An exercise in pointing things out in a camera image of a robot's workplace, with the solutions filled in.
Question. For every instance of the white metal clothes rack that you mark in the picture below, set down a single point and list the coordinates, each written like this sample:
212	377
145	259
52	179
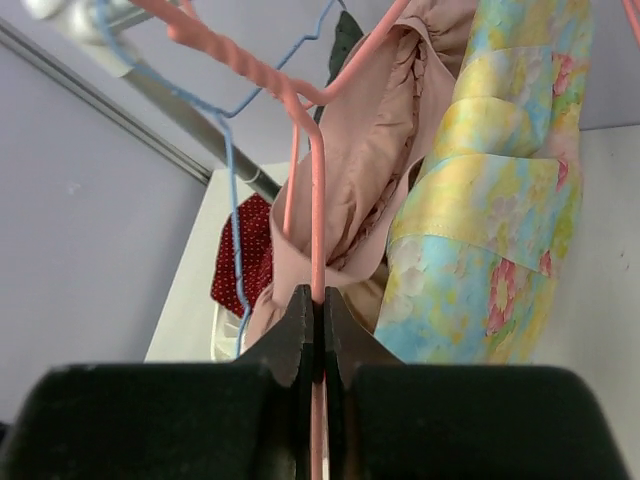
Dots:
95	28

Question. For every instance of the dark grey dotted skirt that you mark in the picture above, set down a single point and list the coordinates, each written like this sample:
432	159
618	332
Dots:
347	33

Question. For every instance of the aluminium corner frame left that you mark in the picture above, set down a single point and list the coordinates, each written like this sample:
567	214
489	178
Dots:
20	45

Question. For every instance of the pink pleated skirt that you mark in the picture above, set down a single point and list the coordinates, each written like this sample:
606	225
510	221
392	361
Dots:
375	132

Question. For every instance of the white ruffled skirt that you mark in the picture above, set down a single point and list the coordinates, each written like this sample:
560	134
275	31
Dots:
225	334

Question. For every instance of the pink hanger of tie-dye skirt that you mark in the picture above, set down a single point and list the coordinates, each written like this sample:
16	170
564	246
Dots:
280	80

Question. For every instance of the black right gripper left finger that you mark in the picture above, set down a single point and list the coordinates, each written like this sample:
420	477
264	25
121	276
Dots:
101	421

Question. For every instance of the yellow blue tie-dye skirt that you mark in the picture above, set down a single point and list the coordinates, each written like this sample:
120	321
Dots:
476	248

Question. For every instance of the pink hanger of white skirt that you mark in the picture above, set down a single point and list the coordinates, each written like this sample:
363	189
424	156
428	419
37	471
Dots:
632	11

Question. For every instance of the red polka dot skirt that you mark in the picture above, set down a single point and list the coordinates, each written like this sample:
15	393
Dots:
256	256

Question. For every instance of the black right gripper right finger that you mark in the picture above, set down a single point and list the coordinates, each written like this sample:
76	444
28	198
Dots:
391	420

